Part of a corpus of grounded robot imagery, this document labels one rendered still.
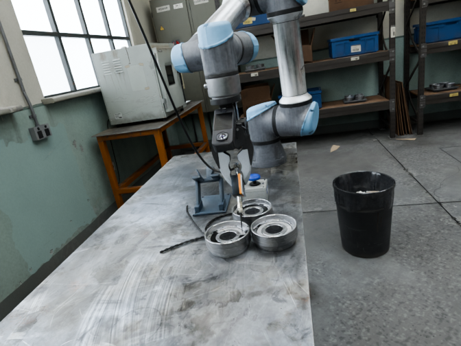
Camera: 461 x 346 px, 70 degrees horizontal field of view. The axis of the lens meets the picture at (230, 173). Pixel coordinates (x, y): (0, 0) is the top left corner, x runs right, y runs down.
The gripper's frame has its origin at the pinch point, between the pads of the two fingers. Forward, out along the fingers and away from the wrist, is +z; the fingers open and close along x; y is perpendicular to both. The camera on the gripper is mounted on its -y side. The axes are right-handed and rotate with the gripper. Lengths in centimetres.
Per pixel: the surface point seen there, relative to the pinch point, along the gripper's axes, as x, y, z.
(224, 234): 4.3, -5.7, 10.8
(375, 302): -47, 61, 93
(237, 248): 0.8, -12.0, 11.0
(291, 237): -11.2, -9.9, 10.5
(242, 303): -1.2, -26.4, 13.1
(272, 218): -7.0, -1.4, 10.0
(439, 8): -214, 388, -41
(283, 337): -8.2, -34.3, 13.1
